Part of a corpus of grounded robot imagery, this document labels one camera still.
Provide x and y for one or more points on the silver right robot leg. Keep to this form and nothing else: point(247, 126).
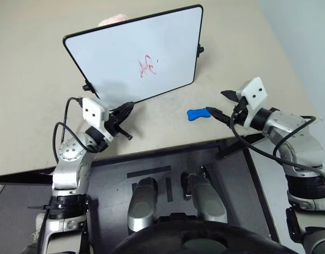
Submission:
point(207, 201)

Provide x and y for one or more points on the silver robot leg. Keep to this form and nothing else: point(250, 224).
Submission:
point(142, 203)
point(207, 201)

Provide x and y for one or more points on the pink fluffy object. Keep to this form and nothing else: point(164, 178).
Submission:
point(113, 19)

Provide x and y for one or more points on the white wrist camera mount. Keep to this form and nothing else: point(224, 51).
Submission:
point(93, 112)
point(253, 92)

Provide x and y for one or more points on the white board with black frame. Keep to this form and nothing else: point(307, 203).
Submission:
point(130, 53)

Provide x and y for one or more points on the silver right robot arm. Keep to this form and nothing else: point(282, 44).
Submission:
point(297, 137)

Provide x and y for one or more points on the long black tape strip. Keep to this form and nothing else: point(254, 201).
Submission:
point(149, 172)

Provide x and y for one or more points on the silver left robot leg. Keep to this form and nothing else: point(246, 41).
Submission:
point(142, 203)

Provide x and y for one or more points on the dark rounded robot torso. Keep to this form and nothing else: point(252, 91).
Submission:
point(157, 242)

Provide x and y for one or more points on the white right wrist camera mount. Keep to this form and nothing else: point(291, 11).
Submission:
point(253, 92)

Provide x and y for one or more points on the short black tape strip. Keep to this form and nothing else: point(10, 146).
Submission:
point(169, 189)

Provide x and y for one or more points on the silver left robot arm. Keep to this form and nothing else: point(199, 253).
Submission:
point(70, 158)

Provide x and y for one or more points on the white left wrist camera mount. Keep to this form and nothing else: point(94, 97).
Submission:
point(93, 112)

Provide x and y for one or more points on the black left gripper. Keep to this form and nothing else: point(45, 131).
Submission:
point(115, 124)

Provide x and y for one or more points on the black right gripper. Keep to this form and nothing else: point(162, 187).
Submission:
point(239, 116)

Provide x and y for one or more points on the blue bone-shaped eraser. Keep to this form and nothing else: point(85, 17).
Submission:
point(196, 113)

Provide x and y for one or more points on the black floor platform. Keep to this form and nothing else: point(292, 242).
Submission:
point(109, 190)

